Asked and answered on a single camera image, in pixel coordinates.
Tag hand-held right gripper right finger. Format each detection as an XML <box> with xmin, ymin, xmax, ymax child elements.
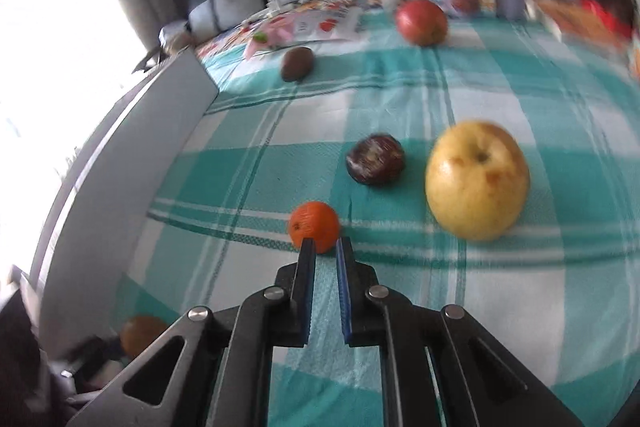
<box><xmin>336</xmin><ymin>236</ymin><xmax>586</xmax><ymax>427</ymax></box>

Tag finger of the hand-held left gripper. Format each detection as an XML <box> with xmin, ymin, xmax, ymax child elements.
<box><xmin>60</xmin><ymin>337</ymin><xmax>128</xmax><ymax>405</ymax></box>

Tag window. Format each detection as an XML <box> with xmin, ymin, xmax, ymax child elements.
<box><xmin>0</xmin><ymin>0</ymin><xmax>153</xmax><ymax>280</ymax></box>

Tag black chair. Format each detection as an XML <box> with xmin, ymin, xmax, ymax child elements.
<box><xmin>131</xmin><ymin>48</ymin><xmax>165</xmax><ymax>74</ymax></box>

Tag white charger cables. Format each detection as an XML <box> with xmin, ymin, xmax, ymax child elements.
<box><xmin>264</xmin><ymin>0</ymin><xmax>323</xmax><ymax>16</ymax></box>

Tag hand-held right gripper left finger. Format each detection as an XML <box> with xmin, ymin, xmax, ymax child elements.
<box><xmin>65</xmin><ymin>237</ymin><xmax>317</xmax><ymax>427</ymax></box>

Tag orange tangerine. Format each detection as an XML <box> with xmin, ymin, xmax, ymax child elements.
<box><xmin>288</xmin><ymin>201</ymin><xmax>342</xmax><ymax>255</ymax></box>
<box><xmin>120</xmin><ymin>314</ymin><xmax>171</xmax><ymax>360</ymax></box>

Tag brown kiwi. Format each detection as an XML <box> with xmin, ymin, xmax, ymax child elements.
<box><xmin>280</xmin><ymin>47</ymin><xmax>316</xmax><ymax>82</ymax></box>

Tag clear plastic snack bag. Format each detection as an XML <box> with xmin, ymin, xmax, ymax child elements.
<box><xmin>159</xmin><ymin>21</ymin><xmax>197</xmax><ymax>54</ymax></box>

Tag red apple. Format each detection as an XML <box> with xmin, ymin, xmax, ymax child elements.
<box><xmin>395</xmin><ymin>0</ymin><xmax>449</xmax><ymax>48</ymax></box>

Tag white red-print snack bag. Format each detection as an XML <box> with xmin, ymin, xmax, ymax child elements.
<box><xmin>244</xmin><ymin>1</ymin><xmax>367</xmax><ymax>58</ymax></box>

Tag floral bedsheet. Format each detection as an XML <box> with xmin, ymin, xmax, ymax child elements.
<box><xmin>195</xmin><ymin>0</ymin><xmax>640</xmax><ymax>80</ymax></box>

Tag orange book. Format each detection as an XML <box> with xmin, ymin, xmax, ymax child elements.
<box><xmin>529</xmin><ymin>0</ymin><xmax>583</xmax><ymax>38</ymax></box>

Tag red packet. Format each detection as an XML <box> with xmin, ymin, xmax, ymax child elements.
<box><xmin>579</xmin><ymin>0</ymin><xmax>633</xmax><ymax>42</ymax></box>

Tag yellow apple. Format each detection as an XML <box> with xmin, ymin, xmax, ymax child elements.
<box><xmin>425</xmin><ymin>119</ymin><xmax>532</xmax><ymax>243</ymax></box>

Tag white cardboard box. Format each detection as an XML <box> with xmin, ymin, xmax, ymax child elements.
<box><xmin>37</xmin><ymin>44</ymin><xmax>221</xmax><ymax>360</ymax></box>

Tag dark purple passion fruit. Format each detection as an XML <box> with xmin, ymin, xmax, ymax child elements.
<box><xmin>346</xmin><ymin>133</ymin><xmax>407</xmax><ymax>186</ymax></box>

